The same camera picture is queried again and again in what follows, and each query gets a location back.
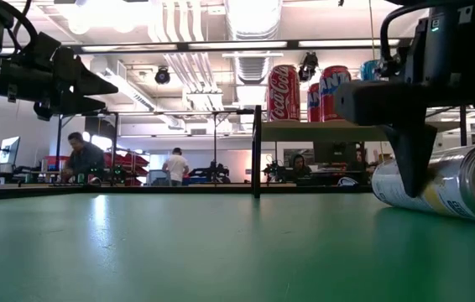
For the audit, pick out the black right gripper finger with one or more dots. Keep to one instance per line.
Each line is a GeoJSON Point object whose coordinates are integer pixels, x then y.
{"type": "Point", "coordinates": [411, 159]}

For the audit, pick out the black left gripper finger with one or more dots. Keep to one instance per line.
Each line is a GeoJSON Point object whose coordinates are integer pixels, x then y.
{"type": "Point", "coordinates": [84, 105]}
{"type": "Point", "coordinates": [90, 86]}

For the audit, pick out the white Celsius can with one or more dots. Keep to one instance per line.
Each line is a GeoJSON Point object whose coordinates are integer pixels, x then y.
{"type": "Point", "coordinates": [451, 184]}

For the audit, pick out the blue silver Red Bull can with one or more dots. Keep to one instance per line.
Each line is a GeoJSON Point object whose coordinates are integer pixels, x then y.
{"type": "Point", "coordinates": [369, 71]}

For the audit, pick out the red Fanta can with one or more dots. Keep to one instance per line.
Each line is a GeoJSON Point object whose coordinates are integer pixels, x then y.
{"type": "Point", "coordinates": [313, 105]}
{"type": "Point", "coordinates": [327, 96]}

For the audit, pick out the red Coca-Cola can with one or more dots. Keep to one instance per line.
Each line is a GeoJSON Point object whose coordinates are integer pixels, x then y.
{"type": "Point", "coordinates": [283, 96]}

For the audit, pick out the black bench robot arm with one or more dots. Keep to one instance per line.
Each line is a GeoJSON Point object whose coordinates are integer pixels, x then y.
{"type": "Point", "coordinates": [212, 172]}
{"type": "Point", "coordinates": [273, 170]}

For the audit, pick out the person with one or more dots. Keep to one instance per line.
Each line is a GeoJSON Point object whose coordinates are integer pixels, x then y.
{"type": "Point", "coordinates": [175, 165]}
{"type": "Point", "coordinates": [360, 161]}
{"type": "Point", "coordinates": [84, 159]}
{"type": "Point", "coordinates": [300, 168]}

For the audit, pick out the black ceiling spotlight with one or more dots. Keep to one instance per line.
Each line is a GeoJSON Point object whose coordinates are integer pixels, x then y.
{"type": "Point", "coordinates": [162, 76]}
{"type": "Point", "coordinates": [308, 67]}

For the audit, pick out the red bin storage rack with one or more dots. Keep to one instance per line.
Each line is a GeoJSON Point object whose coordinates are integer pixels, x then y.
{"type": "Point", "coordinates": [134, 161]}

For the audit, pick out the black computer monitor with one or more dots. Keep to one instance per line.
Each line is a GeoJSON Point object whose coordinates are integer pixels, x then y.
{"type": "Point", "coordinates": [334, 153]}

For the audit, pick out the silver computer monitor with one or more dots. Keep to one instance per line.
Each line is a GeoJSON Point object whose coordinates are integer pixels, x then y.
{"type": "Point", "coordinates": [8, 153]}

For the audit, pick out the green table mat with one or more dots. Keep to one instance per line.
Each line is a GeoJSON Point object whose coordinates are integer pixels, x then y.
{"type": "Point", "coordinates": [137, 251]}

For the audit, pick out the black overhead light bar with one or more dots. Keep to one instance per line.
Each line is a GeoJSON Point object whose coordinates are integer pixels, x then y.
{"type": "Point", "coordinates": [241, 44]}

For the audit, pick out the black gantry frame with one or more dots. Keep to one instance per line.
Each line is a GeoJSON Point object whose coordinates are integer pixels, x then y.
{"type": "Point", "coordinates": [58, 126]}

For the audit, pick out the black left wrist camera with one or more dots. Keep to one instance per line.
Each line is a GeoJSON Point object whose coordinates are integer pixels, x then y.
{"type": "Point", "coordinates": [42, 50]}

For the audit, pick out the white air duct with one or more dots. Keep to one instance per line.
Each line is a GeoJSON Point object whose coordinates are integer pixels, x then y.
{"type": "Point", "coordinates": [128, 90]}

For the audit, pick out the black aluminium table frame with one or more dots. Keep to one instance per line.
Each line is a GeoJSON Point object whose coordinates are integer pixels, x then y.
{"type": "Point", "coordinates": [53, 192]}

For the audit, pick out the wooden shelf with black frame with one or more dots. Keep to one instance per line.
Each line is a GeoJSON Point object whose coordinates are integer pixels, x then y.
{"type": "Point", "coordinates": [304, 131]}

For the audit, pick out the black camera stand pole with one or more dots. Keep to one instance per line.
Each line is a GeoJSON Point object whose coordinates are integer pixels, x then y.
{"type": "Point", "coordinates": [215, 138]}

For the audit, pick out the silver ribbed duct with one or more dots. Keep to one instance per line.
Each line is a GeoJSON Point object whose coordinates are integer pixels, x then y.
{"type": "Point", "coordinates": [252, 69]}

